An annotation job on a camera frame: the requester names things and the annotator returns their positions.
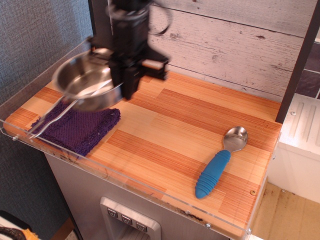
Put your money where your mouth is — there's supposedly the white toy sink unit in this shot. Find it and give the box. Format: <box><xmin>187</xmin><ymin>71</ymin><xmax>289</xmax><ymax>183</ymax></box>
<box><xmin>267</xmin><ymin>94</ymin><xmax>320</xmax><ymax>203</ymax></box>

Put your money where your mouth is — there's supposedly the silver toy fridge cabinet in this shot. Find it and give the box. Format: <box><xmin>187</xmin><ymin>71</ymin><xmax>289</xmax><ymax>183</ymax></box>
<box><xmin>45</xmin><ymin>153</ymin><xmax>226</xmax><ymax>240</ymax></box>

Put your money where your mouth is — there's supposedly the dark post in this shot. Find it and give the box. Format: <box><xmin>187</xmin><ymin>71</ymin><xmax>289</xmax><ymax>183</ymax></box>
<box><xmin>88</xmin><ymin>0</ymin><xmax>112</xmax><ymax>43</ymax></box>
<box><xmin>275</xmin><ymin>0</ymin><xmax>320</xmax><ymax>124</ymax></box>

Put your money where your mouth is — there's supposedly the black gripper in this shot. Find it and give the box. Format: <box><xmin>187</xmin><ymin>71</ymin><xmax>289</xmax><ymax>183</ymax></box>
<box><xmin>89</xmin><ymin>14</ymin><xmax>169</xmax><ymax>100</ymax></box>

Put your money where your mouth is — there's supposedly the dark right post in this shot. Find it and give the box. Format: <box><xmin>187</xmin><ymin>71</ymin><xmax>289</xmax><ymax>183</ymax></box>
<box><xmin>275</xmin><ymin>0</ymin><xmax>320</xmax><ymax>124</ymax></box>

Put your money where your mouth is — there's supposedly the orange black object corner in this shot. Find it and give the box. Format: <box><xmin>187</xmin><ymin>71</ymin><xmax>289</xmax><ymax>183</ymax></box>
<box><xmin>0</xmin><ymin>226</ymin><xmax>39</xmax><ymax>240</ymax></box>

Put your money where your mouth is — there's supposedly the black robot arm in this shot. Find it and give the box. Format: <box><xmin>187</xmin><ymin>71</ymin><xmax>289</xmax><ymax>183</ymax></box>
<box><xmin>88</xmin><ymin>0</ymin><xmax>169</xmax><ymax>100</ymax></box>

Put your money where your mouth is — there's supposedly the stainless steel pan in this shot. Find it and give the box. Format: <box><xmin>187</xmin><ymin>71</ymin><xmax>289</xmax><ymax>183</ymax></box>
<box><xmin>27</xmin><ymin>48</ymin><xmax>123</xmax><ymax>139</ymax></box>

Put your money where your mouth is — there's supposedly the clear acrylic guard rail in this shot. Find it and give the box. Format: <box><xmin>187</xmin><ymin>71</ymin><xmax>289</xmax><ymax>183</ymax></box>
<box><xmin>0</xmin><ymin>37</ymin><xmax>266</xmax><ymax>238</ymax></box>

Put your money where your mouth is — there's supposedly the dark left post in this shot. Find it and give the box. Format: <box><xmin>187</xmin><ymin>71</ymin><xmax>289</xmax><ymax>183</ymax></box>
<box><xmin>88</xmin><ymin>0</ymin><xmax>112</xmax><ymax>43</ymax></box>

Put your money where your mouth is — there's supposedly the blue handled metal spoon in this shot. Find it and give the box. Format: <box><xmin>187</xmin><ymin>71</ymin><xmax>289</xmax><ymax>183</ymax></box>
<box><xmin>195</xmin><ymin>126</ymin><xmax>248</xmax><ymax>199</ymax></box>

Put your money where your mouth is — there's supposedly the silver dispenser panel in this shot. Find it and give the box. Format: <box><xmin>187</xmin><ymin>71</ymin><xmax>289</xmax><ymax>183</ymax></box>
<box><xmin>100</xmin><ymin>196</ymin><xmax>162</xmax><ymax>240</ymax></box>

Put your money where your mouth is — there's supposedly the purple folded cloth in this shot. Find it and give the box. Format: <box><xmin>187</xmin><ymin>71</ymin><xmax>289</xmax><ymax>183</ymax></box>
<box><xmin>40</xmin><ymin>108</ymin><xmax>121</xmax><ymax>156</ymax></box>

